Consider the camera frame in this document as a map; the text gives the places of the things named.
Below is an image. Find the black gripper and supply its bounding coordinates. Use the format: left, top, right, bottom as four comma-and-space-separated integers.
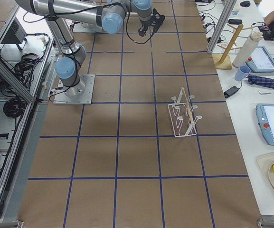
138, 8, 165, 37

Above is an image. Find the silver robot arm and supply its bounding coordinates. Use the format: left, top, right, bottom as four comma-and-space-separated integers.
16, 0, 165, 105

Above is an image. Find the blue cup on desk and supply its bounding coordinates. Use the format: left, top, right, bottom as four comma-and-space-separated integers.
235, 65, 251, 81

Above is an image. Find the wooden mug tree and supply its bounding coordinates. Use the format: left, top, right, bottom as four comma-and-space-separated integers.
212, 23, 253, 70

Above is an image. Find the white paper roll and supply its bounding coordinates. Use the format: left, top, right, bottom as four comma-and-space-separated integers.
232, 31, 263, 68

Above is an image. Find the black power brick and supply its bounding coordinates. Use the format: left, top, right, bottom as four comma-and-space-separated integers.
223, 86, 240, 98

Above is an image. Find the blue plaid cloth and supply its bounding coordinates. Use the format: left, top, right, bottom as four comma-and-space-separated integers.
247, 75, 274, 89

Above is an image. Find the blue teach pendant far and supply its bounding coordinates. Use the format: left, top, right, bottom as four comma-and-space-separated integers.
246, 46, 274, 73

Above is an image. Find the aluminium frame post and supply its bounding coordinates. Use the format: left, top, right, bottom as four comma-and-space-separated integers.
207, 0, 236, 54

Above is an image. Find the white wire cup rack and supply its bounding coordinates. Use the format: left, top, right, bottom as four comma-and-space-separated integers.
168, 87, 202, 137

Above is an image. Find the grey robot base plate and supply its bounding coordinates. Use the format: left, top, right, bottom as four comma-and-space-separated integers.
53, 74, 95, 105

